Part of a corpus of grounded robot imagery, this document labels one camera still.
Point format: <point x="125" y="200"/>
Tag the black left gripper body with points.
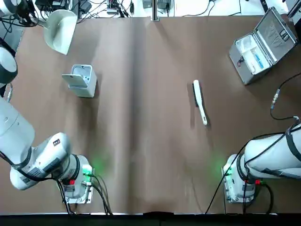
<point x="26" y="11"/>

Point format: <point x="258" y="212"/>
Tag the pale grey plastic dustpan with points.
<point x="61" y="30"/>

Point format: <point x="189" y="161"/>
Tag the white hand brush black bristles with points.
<point x="198" y="94"/>

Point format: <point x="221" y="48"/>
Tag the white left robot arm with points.
<point x="18" y="131"/>

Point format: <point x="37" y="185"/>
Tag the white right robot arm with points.
<point x="270" y="155"/>

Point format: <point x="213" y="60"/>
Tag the white plastic trash can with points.
<point x="90" y="89"/>

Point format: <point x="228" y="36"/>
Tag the black electronics box with ports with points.
<point x="56" y="4"/>

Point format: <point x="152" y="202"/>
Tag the black power adapter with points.
<point x="85" y="6"/>

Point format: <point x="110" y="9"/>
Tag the striped terminal hub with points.
<point x="111" y="7"/>

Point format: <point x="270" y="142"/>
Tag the grey power supply box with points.
<point x="162" y="4"/>
<point x="147" y="3"/>

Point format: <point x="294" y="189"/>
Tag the blue white medicine box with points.
<point x="257" y="58"/>

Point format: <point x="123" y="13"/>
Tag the short aluminium profile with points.
<point x="263" y="4"/>

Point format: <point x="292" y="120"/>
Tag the silver aluminium case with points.
<point x="272" y="35"/>

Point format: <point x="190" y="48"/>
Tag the aluminium profile post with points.
<point x="155" y="10"/>

